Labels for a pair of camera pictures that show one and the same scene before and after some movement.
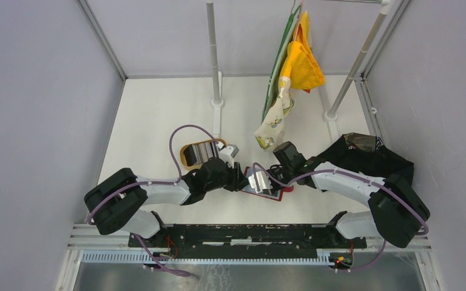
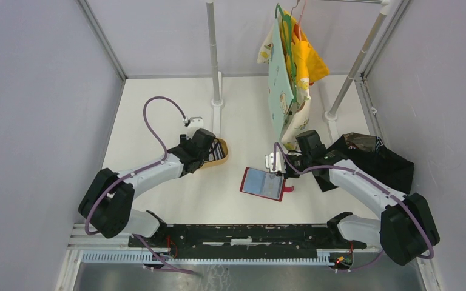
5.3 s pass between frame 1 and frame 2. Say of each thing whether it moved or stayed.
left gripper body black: moved
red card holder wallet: stayed
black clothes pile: stayed
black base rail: stayed
